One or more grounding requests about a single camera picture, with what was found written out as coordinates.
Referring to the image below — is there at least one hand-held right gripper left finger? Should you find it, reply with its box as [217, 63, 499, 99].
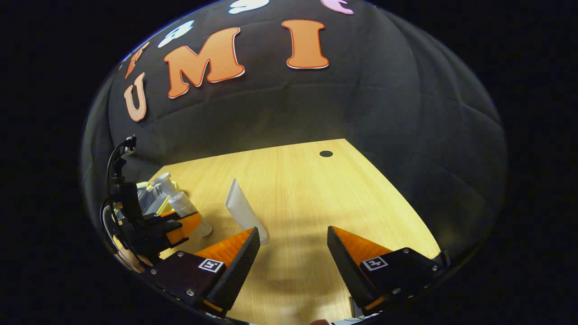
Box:
[149, 227, 261, 315]

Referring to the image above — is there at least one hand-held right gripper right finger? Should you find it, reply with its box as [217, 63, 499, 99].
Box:
[327, 226, 451, 316]

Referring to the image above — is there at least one white pump bottle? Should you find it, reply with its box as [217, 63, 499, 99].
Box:
[151, 172, 213, 237]

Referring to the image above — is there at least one cream suitcase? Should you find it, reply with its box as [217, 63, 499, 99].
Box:
[135, 180, 181, 217]

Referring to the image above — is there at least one white squeeze tube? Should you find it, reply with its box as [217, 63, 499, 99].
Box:
[225, 178, 270, 246]

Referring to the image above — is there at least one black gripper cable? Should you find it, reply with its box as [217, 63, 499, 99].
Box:
[106, 137, 136, 181]

